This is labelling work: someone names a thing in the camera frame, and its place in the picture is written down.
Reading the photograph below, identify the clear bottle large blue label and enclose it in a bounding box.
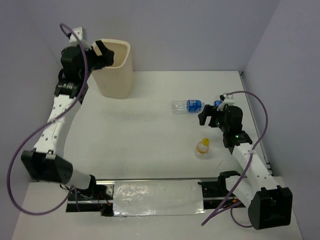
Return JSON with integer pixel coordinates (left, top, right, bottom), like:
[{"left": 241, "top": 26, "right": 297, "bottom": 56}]
[{"left": 171, "top": 99, "right": 205, "bottom": 114}]

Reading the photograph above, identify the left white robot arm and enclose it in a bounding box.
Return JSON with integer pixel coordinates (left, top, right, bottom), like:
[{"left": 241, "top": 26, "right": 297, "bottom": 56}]
[{"left": 21, "top": 40, "right": 115, "bottom": 200}]

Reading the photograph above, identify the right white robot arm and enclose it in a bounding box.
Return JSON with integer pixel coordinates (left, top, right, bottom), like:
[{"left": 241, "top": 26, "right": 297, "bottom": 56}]
[{"left": 198, "top": 104, "right": 293, "bottom": 230}]

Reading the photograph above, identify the beige plastic bin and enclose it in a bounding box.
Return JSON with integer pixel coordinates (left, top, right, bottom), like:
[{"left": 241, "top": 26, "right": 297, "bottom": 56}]
[{"left": 91, "top": 38, "right": 133, "bottom": 99}]

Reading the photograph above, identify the small bottle blue cap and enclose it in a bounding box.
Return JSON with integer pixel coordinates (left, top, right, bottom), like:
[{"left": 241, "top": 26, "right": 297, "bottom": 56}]
[{"left": 213, "top": 100, "right": 222, "bottom": 106}]

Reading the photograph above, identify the clear bottle yellow cap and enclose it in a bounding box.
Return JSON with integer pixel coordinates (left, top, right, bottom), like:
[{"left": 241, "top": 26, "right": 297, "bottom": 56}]
[{"left": 194, "top": 137, "right": 210, "bottom": 160}]

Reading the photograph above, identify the silver reflective sheet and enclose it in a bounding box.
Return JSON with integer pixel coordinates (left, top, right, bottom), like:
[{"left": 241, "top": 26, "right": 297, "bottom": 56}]
[{"left": 113, "top": 179, "right": 205, "bottom": 217}]

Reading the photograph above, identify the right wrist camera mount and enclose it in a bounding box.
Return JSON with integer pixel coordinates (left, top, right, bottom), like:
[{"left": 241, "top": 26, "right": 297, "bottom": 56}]
[{"left": 217, "top": 93, "right": 235, "bottom": 111}]

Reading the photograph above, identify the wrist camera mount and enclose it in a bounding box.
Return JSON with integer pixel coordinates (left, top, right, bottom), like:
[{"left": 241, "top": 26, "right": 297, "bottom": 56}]
[
  {"left": 68, "top": 27, "right": 91, "bottom": 51},
  {"left": 217, "top": 93, "right": 235, "bottom": 111}
]

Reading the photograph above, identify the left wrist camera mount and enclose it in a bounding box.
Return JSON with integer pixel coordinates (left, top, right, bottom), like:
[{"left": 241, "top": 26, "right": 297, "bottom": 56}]
[{"left": 68, "top": 27, "right": 91, "bottom": 51}]

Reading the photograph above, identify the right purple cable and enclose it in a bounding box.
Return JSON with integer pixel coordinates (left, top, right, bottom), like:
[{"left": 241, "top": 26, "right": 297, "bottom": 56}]
[{"left": 201, "top": 90, "right": 269, "bottom": 228}]

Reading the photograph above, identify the purple cable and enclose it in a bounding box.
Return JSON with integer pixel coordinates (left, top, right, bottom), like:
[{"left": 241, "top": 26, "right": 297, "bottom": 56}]
[
  {"left": 201, "top": 90, "right": 269, "bottom": 228},
  {"left": 6, "top": 23, "right": 88, "bottom": 216}
]

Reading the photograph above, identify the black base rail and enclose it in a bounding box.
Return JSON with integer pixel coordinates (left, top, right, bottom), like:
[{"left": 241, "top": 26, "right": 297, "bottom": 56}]
[{"left": 65, "top": 176, "right": 247, "bottom": 217}]

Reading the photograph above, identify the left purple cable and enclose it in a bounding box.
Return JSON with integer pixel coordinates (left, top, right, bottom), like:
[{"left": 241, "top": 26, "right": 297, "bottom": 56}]
[{"left": 6, "top": 23, "right": 88, "bottom": 216}]

